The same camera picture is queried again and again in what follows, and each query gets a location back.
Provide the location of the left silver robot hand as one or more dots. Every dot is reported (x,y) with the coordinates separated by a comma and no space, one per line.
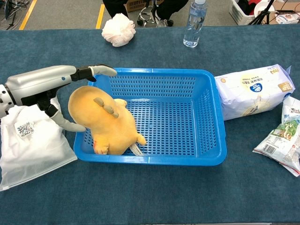
(35,82)

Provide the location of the white frosted zip bag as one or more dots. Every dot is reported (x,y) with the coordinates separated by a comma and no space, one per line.
(37,150)

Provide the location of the yellow plush toy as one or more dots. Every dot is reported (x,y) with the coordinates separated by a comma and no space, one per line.
(105,124)

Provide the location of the white tissue pack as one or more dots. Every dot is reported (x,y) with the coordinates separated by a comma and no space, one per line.
(248,93)

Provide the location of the white printed snack bag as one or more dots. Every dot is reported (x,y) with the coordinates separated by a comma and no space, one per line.
(283,140)

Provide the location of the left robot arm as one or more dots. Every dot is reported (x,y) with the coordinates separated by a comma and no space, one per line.
(4,100)

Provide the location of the blue perforated plastic basket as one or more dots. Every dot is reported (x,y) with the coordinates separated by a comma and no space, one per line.
(173,140)

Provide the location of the white plastic laundry basket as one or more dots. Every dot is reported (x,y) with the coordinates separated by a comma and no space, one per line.
(239,14)

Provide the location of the pale pink bath pouf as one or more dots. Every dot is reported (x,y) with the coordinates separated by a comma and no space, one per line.
(118,30)

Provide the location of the brown cardboard box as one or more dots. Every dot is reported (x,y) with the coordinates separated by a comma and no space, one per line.
(134,4)

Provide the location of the chrome office chair base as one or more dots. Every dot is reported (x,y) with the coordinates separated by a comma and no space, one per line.
(146,14)

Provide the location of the person in black clothes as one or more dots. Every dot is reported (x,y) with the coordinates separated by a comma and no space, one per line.
(168,7)

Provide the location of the teal table cloth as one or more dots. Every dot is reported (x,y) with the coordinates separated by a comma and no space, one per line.
(150,199)

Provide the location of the clear plastic water bottle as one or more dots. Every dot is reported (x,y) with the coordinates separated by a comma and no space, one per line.
(193,25)

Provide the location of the black tripod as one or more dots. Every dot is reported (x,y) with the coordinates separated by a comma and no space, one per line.
(261,15)

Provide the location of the white printed package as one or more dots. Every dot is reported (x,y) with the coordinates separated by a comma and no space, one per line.
(287,17)

